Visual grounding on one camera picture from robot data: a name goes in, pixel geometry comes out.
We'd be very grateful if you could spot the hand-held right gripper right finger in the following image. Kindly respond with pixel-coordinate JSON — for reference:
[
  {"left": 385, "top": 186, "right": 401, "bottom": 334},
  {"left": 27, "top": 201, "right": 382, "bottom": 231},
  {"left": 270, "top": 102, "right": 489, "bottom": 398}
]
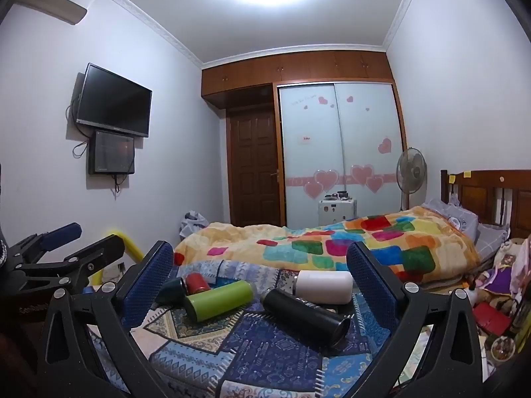
[{"left": 346, "top": 240, "right": 494, "bottom": 398}]

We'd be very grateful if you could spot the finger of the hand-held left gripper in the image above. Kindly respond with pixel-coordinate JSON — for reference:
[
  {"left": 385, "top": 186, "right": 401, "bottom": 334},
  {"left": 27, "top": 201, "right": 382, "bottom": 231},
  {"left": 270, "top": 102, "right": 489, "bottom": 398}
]
[
  {"left": 6, "top": 222, "right": 84, "bottom": 265},
  {"left": 17, "top": 234, "right": 126, "bottom": 297}
]

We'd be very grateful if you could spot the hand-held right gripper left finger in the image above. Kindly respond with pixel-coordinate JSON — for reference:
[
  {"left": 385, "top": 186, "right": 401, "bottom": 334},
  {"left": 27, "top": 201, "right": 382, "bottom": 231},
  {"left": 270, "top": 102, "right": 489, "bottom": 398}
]
[{"left": 39, "top": 240, "right": 200, "bottom": 398}]

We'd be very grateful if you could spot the black cup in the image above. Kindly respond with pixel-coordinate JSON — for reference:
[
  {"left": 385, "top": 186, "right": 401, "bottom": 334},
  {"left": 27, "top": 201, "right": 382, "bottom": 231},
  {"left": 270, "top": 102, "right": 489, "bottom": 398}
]
[{"left": 261, "top": 287, "right": 353, "bottom": 349}]

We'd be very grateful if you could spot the dark green cup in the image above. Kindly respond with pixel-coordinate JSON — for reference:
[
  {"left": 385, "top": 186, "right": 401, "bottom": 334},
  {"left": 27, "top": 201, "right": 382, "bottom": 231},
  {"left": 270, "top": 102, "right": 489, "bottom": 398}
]
[{"left": 154, "top": 277, "right": 188, "bottom": 304}]

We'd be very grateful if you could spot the white cup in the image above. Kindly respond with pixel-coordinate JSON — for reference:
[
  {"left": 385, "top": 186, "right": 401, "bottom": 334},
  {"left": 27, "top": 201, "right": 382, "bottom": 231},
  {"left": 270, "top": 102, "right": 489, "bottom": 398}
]
[{"left": 295, "top": 270, "right": 354, "bottom": 304}]

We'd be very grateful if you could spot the red cup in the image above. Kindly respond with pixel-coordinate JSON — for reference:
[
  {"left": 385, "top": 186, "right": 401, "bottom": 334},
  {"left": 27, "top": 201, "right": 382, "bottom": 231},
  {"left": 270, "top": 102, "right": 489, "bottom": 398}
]
[{"left": 185, "top": 273, "right": 210, "bottom": 295}]

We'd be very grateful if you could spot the yellow foam tube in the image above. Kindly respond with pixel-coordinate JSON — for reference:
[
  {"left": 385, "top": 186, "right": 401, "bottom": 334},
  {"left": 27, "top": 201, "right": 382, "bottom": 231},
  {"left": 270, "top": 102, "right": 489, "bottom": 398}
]
[{"left": 93, "top": 230, "right": 144, "bottom": 286}]

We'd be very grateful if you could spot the grey clothes heap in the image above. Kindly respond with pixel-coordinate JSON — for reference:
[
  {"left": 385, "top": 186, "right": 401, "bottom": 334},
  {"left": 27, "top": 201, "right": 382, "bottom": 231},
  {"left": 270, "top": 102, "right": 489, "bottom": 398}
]
[{"left": 179, "top": 211, "right": 210, "bottom": 239}]

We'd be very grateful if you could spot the small white cabinet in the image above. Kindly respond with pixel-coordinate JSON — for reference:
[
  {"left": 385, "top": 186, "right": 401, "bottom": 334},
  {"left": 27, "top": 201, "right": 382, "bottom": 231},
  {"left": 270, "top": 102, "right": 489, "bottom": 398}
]
[{"left": 319, "top": 198, "right": 357, "bottom": 230}]

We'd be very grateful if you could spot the colourful patchwork blanket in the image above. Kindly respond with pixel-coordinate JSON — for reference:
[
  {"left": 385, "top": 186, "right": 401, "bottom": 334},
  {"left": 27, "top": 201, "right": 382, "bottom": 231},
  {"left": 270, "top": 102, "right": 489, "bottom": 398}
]
[{"left": 173, "top": 211, "right": 482, "bottom": 285}]

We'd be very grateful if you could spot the grey printed pillow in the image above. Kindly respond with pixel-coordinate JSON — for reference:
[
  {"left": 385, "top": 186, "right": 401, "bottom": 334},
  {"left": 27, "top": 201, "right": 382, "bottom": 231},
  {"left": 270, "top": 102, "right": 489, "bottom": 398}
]
[{"left": 421, "top": 197, "right": 479, "bottom": 253}]

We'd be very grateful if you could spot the standing fan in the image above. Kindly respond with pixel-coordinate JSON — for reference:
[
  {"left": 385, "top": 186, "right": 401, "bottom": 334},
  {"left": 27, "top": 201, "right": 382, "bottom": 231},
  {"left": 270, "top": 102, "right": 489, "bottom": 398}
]
[{"left": 395, "top": 147, "right": 428, "bottom": 212}]

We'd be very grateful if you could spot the red box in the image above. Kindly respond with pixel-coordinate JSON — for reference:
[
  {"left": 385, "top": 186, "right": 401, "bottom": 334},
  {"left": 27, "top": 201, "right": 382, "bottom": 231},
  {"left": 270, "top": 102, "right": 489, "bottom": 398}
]
[{"left": 473, "top": 302, "right": 513, "bottom": 337}]

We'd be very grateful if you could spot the blue patterned mat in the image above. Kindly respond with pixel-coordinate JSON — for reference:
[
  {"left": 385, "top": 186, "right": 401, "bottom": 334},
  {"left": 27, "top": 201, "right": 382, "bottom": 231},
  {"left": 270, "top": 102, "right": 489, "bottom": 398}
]
[{"left": 83, "top": 259, "right": 424, "bottom": 398}]

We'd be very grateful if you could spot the grey checked pillow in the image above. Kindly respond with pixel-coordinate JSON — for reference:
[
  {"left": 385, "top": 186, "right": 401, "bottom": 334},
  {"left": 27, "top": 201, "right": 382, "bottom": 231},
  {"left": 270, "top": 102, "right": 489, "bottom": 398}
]
[{"left": 475, "top": 223, "right": 510, "bottom": 258}]

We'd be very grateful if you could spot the wooden bed headboard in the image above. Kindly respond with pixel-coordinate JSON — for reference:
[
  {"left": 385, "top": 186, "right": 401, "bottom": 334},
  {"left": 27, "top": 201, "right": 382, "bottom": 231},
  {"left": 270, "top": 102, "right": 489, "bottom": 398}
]
[{"left": 440, "top": 169, "right": 531, "bottom": 241}]

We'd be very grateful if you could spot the wooden wardrobe with sliding doors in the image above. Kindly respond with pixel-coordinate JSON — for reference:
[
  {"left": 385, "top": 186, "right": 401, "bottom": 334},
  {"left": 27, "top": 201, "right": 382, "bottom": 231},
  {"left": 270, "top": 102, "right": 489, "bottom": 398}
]
[{"left": 201, "top": 50, "right": 409, "bottom": 230}]

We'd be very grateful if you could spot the plush toy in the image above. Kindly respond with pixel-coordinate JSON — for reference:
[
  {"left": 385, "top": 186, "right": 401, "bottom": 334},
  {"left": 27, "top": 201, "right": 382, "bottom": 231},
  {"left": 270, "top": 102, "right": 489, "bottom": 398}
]
[{"left": 493, "top": 236, "right": 531, "bottom": 272}]

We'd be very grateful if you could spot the dark round bowl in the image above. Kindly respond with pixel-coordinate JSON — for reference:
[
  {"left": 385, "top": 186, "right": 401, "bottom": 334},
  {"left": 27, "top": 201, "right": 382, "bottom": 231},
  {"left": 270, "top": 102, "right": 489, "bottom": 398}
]
[{"left": 492, "top": 336, "right": 517, "bottom": 368}]

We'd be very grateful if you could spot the pink bag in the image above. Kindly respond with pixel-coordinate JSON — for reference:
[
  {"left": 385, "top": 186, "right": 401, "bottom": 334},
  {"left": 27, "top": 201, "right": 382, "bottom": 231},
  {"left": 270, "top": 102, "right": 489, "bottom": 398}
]
[{"left": 510, "top": 240, "right": 531, "bottom": 313}]

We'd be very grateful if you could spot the brown wooden door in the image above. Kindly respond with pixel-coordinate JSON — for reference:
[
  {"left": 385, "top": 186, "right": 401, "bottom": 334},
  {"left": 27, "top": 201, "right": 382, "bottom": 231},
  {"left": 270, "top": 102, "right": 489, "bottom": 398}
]
[{"left": 226, "top": 108, "right": 285, "bottom": 228}]

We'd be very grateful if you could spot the small black wall monitor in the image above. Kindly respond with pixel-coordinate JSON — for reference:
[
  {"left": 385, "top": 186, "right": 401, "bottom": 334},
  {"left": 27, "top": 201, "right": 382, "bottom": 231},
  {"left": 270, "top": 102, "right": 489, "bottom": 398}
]
[{"left": 88, "top": 130, "right": 136, "bottom": 175}]

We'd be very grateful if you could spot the wall-mounted black television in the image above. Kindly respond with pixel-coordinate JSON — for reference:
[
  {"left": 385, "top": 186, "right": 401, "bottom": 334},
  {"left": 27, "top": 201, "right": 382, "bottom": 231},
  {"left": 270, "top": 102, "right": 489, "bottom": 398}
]
[{"left": 76, "top": 63, "right": 152, "bottom": 138}]

